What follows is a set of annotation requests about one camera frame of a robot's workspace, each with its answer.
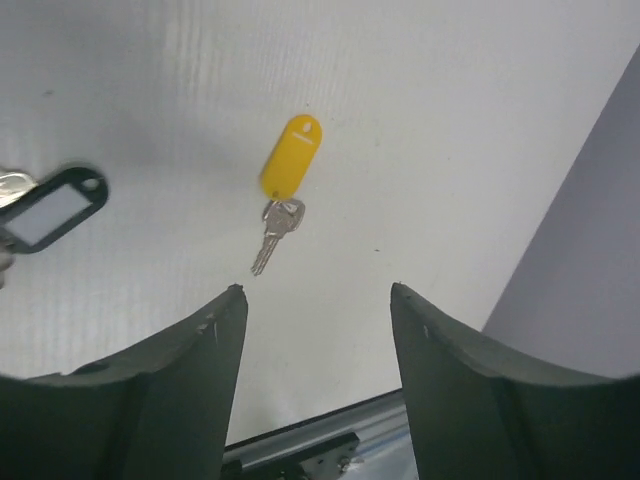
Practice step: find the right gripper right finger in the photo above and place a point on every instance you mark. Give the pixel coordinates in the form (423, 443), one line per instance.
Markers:
(478, 409)

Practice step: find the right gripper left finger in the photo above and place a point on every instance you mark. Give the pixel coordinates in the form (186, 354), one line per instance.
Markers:
(159, 409)

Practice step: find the yellow tagged key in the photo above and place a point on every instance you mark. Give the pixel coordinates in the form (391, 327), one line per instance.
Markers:
(280, 179)

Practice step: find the black tagged key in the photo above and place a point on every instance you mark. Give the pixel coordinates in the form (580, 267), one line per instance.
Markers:
(53, 208)

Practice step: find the right aluminium rail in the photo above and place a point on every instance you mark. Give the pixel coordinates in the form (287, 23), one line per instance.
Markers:
(366, 440)

